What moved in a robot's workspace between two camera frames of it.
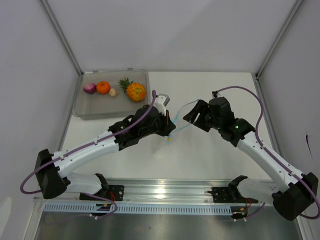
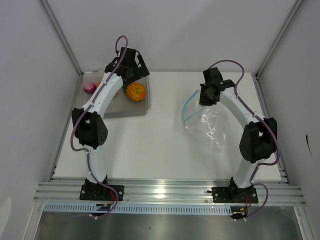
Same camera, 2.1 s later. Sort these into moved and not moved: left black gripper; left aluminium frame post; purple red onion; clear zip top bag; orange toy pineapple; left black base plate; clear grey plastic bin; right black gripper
Moved: right black gripper; left black gripper; clear zip top bag
Not moved: left aluminium frame post; purple red onion; clear grey plastic bin; left black base plate; orange toy pineapple
